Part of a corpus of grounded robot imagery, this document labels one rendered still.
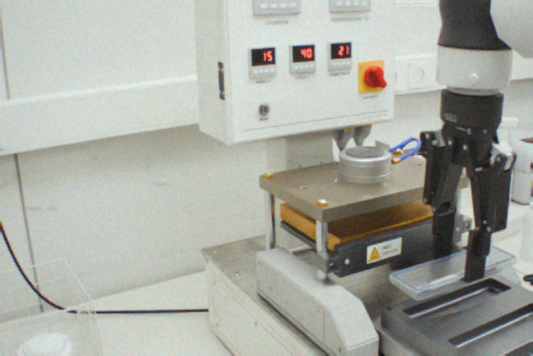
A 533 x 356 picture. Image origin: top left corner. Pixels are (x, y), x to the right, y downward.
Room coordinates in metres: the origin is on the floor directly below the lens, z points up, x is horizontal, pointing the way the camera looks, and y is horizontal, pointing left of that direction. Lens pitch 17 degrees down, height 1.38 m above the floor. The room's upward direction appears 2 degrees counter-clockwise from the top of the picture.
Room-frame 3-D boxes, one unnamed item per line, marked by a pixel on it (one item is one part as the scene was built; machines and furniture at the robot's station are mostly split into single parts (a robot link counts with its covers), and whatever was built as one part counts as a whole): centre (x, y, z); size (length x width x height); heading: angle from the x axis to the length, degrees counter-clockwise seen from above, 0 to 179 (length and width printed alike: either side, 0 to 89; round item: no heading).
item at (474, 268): (0.67, -0.25, 1.07); 0.03 x 0.01 x 0.07; 118
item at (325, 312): (0.76, -0.05, 0.96); 0.25 x 0.05 x 0.07; 28
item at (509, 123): (1.60, -0.64, 0.92); 0.09 x 0.08 x 0.25; 80
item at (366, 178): (0.92, -0.14, 1.08); 0.31 x 0.24 x 0.13; 118
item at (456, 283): (0.70, -0.23, 1.03); 0.18 x 0.06 x 0.02; 118
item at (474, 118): (0.69, -0.24, 1.22); 0.08 x 0.08 x 0.09
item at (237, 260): (0.91, -0.12, 0.93); 0.46 x 0.35 x 0.01; 28
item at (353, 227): (0.89, -0.15, 1.07); 0.22 x 0.17 x 0.10; 118
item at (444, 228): (0.72, -0.22, 1.07); 0.03 x 0.01 x 0.07; 118
